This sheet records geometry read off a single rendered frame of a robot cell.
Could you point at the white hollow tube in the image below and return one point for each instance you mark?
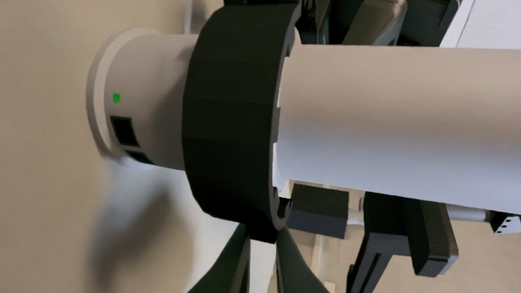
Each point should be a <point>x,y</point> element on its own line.
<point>439,123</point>

